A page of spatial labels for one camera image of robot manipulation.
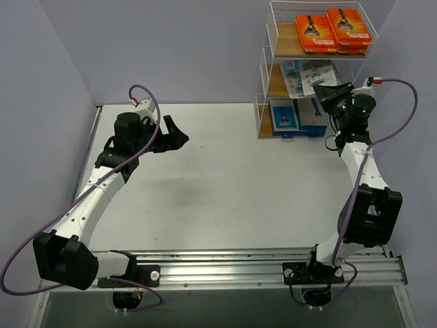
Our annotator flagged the clear blister razor pack top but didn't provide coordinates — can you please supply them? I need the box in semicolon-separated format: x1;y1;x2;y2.
300;60;337;96

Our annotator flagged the clear blister razor pack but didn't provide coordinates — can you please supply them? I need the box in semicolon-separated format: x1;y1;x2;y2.
280;60;304;99
300;60;337;96

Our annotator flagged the Harry's box white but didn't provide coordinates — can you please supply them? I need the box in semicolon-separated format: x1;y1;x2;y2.
294;98;328;130

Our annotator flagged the orange Gillette box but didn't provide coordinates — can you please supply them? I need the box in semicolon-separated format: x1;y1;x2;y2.
336;44;369;55
326;8;372;49
295;15;337;54

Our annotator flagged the grey blue Harry's box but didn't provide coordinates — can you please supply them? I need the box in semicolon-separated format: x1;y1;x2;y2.
268;98;298;138

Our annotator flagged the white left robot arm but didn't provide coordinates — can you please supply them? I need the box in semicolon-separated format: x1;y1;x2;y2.
33;112;189;290

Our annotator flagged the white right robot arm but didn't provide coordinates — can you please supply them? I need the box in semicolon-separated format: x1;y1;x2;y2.
282;79;403;285

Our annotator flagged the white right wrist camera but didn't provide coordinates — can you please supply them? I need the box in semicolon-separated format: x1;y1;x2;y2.
352;77;382;97

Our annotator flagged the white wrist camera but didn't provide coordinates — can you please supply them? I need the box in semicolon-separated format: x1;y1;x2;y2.
352;77;382;97
131;98;156;118

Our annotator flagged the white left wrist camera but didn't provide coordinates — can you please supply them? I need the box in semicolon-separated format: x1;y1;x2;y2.
131;98;156;118

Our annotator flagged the white wire wooden shelf rack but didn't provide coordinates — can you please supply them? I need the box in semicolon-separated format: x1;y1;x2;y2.
254;1;377;139

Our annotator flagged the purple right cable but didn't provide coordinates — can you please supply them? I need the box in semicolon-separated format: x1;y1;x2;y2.
327;78;419;308

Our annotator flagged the purple cable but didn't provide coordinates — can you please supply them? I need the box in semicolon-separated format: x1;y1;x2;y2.
327;78;419;308
0;84;164;312

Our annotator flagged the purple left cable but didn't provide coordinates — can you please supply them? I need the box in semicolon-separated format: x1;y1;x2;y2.
0;84;164;312

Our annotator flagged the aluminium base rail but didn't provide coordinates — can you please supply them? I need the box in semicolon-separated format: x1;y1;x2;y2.
37;247;407;291

